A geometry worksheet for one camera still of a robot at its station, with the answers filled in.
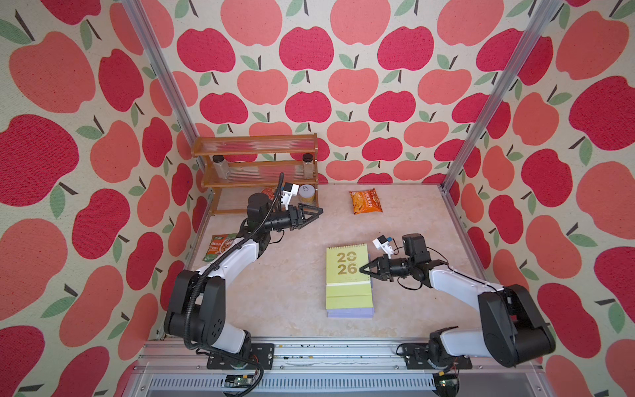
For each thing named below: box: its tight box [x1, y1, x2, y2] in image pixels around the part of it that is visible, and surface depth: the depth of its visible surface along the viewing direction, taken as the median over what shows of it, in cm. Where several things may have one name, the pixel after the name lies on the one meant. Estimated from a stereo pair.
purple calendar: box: [325, 306, 376, 319], surface depth 80 cm
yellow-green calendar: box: [325, 243, 373, 310], surface depth 83 cm
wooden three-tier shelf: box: [191, 132, 320, 216], surface depth 112 cm
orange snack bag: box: [348, 187, 384, 215], surface depth 113 cm
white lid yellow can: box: [298, 183, 316, 205], surface depth 113 cm
